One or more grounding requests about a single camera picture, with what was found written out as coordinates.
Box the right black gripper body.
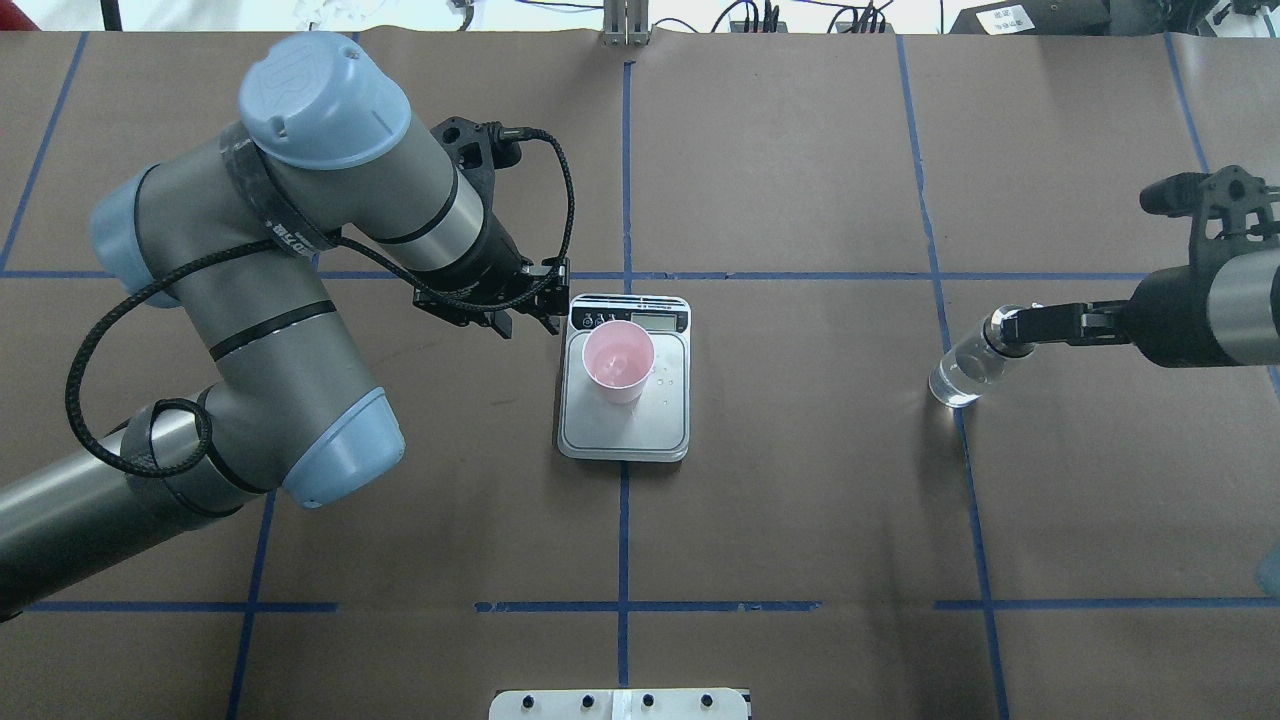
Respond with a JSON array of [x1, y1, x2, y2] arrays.
[[1108, 264, 1226, 368]]

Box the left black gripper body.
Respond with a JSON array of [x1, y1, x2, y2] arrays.
[[413, 215, 532, 327]]

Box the pink plastic cup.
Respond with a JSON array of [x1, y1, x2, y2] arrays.
[[581, 320, 657, 405]]

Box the clear glass sauce bottle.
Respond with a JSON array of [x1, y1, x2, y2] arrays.
[[928, 304, 1036, 409]]

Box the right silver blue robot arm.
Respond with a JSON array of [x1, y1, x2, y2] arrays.
[[1006, 249, 1277, 592]]

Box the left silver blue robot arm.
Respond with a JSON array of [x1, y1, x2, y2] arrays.
[[1, 32, 570, 620]]

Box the silver digital kitchen scale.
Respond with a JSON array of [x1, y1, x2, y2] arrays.
[[556, 293, 692, 462]]

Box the brown paper table cover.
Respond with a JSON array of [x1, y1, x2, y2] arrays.
[[3, 28, 1277, 719]]

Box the black box with label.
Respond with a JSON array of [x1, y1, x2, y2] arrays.
[[946, 1, 1111, 36]]

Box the upper orange black connector box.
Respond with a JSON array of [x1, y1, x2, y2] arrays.
[[717, 1, 787, 35]]

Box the orange black connector box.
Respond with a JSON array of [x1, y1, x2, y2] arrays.
[[717, 1, 787, 35], [826, 3, 890, 35]]

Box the lower orange black connector box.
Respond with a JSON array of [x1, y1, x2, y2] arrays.
[[826, 3, 890, 35]]

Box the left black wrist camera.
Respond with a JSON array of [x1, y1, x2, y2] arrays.
[[429, 117, 522, 206]]

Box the aluminium frame post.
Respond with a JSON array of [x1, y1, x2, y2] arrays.
[[600, 0, 652, 47]]

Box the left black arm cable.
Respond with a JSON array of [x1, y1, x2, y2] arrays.
[[65, 126, 579, 478]]

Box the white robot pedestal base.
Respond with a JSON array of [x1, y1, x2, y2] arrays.
[[488, 687, 754, 719]]

